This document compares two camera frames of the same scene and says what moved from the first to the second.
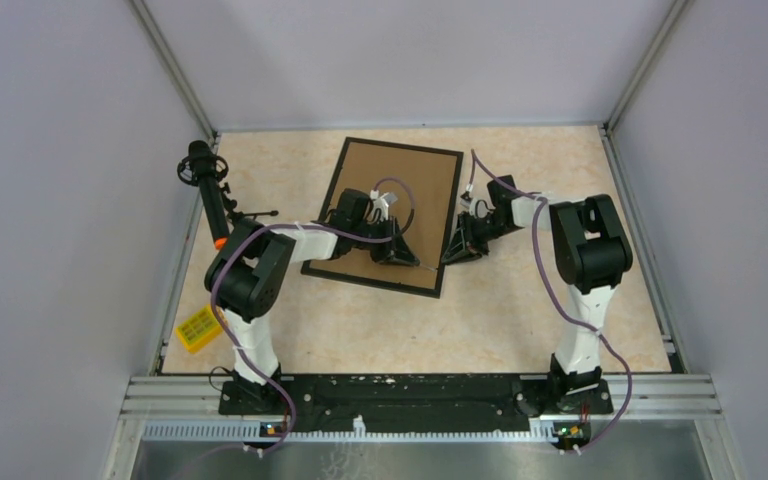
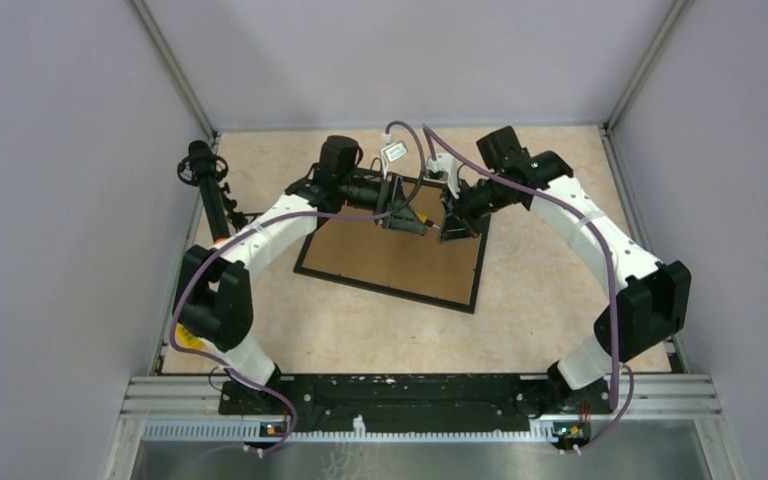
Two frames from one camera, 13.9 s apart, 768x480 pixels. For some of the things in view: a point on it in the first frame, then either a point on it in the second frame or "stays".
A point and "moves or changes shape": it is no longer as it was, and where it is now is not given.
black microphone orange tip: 203,168 stays
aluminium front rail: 643,397 stays
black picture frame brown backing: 425,183 moves or changes shape
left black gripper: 399,251 → 397,214
